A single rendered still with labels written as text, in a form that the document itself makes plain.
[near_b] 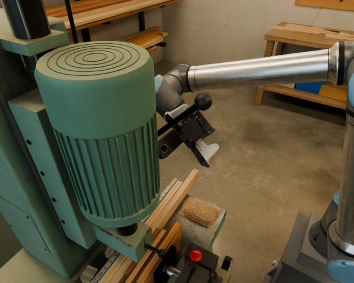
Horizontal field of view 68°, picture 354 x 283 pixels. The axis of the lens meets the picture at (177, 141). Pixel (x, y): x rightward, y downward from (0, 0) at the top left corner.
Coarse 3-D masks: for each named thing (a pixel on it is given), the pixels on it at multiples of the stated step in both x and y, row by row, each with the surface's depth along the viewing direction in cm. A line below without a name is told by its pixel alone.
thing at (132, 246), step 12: (96, 228) 67; (108, 228) 66; (144, 228) 66; (108, 240) 68; (120, 240) 64; (132, 240) 64; (144, 240) 65; (120, 252) 68; (132, 252) 64; (144, 252) 68
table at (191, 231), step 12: (180, 204) 94; (180, 216) 90; (168, 228) 86; (192, 228) 86; (204, 228) 86; (216, 228) 86; (180, 240) 82; (192, 240) 82; (204, 240) 82; (180, 252) 79
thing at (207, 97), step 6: (198, 96) 50; (204, 96) 50; (210, 96) 51; (198, 102) 50; (204, 102) 50; (210, 102) 50; (192, 108) 53; (198, 108) 51; (204, 108) 51; (180, 114) 56; (186, 114) 54; (174, 120) 57; (180, 120) 56; (168, 126) 59; (162, 132) 61
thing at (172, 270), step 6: (174, 246) 71; (168, 252) 69; (174, 252) 71; (168, 258) 68; (174, 258) 72; (162, 264) 67; (168, 264) 69; (174, 264) 74; (156, 270) 65; (162, 270) 66; (168, 270) 69; (174, 270) 69; (156, 276) 65; (162, 276) 68; (168, 276) 72; (156, 282) 67; (162, 282) 69
